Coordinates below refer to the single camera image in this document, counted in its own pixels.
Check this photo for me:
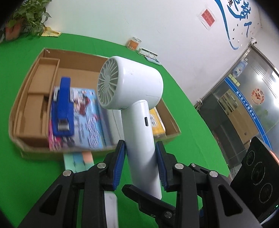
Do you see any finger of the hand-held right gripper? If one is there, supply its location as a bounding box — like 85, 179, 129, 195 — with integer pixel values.
122, 184, 177, 228

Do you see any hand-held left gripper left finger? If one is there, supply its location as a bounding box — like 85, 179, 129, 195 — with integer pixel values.
17, 140, 127, 228

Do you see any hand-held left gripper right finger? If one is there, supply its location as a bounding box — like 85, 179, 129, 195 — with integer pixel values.
155, 141, 263, 228

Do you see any white hair dryer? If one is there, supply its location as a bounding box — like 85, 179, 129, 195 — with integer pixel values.
97, 56, 164, 199

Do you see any brown cardboard box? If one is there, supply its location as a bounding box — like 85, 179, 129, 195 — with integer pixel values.
9, 48, 181, 161

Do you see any white curved plastic device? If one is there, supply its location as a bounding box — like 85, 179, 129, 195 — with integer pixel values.
103, 191, 119, 228

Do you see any pastel puzzle cube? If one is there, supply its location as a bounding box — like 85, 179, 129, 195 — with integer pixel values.
63, 151, 95, 173

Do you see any yellow printed box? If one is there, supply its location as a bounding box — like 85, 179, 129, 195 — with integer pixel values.
149, 107, 166, 139

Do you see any colourful picture book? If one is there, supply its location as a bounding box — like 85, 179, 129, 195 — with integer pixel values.
48, 87, 107, 151

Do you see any glass door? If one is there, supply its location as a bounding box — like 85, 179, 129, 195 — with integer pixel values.
194, 45, 279, 178

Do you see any blue stapler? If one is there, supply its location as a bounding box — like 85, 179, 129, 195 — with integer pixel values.
51, 76, 75, 138

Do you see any white desk organiser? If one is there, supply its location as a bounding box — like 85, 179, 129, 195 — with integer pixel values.
138, 47, 162, 65

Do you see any orange glass jar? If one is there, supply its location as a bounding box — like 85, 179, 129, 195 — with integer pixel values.
126, 37, 142, 51

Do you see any yellow paper packet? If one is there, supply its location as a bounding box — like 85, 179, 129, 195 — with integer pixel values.
43, 27, 62, 38

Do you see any red paper notice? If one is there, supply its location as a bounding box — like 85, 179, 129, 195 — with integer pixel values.
196, 6, 218, 30

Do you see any green potted plant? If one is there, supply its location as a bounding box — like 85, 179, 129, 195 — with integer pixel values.
0, 0, 53, 43

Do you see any blue wall decal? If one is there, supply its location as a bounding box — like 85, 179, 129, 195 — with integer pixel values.
190, 0, 261, 50

